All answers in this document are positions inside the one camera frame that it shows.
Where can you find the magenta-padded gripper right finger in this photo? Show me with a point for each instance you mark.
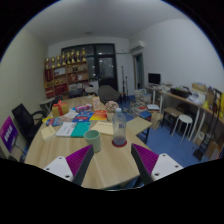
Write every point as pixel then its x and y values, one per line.
pixel 160 165

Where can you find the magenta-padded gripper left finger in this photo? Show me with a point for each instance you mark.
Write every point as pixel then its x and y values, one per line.
pixel 63 166

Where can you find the clear plastic water bottle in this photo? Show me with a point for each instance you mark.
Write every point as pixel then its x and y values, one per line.
pixel 119 128

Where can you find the white booklet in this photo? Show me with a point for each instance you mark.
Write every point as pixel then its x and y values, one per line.
pixel 65 129

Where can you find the pale yellow notepad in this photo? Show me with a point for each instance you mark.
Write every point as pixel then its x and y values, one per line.
pixel 48 132

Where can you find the green cup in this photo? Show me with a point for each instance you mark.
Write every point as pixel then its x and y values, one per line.
pixel 92 141

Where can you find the teal book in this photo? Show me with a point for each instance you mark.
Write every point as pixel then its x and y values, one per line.
pixel 80 129

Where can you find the brown paper bag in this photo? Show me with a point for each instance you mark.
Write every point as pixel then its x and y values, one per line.
pixel 156 120

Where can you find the small wooden side table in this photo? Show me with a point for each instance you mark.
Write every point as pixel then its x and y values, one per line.
pixel 138 125

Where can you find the multicolour picture book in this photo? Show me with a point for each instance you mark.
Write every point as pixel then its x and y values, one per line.
pixel 54 121

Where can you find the flat round red coaster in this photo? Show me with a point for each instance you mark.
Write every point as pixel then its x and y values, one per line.
pixel 115 145

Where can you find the blue book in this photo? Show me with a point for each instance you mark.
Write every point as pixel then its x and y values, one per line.
pixel 83 116

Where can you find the beige envelope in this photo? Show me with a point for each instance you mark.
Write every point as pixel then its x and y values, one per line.
pixel 101 128

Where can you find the wooden bench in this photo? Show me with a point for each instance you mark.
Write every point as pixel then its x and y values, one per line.
pixel 171 111

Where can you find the yellow gift box red ribbon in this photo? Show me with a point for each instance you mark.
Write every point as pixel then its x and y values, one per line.
pixel 60 109

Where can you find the black office chair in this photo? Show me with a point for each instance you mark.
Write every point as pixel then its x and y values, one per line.
pixel 25 121

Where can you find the orange book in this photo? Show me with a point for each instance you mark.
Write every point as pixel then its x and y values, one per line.
pixel 98 115

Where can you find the pink box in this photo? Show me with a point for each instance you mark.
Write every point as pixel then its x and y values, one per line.
pixel 83 107

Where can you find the purple sign board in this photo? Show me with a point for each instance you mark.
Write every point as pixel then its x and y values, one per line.
pixel 8 133

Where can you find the pile of books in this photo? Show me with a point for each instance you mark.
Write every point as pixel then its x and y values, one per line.
pixel 141 100

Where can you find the small white folding table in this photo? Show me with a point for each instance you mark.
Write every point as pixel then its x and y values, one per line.
pixel 46 101

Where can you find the long wooden side desk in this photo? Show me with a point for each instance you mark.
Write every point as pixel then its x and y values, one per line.
pixel 186 100

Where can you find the pink flowers in white pot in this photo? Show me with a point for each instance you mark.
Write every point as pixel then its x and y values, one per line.
pixel 111 106

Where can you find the grey armchair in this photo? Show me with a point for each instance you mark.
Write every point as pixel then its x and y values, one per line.
pixel 108 93

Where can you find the black computer monitor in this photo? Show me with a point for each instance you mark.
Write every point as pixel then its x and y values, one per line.
pixel 154 78

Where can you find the wooden shelf unit with trophies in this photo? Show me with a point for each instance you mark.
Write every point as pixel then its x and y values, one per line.
pixel 65 76

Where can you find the black framed glass door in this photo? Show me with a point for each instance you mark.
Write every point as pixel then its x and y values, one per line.
pixel 105 66

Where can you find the white air conditioner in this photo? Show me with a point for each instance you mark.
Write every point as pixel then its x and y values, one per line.
pixel 137 46

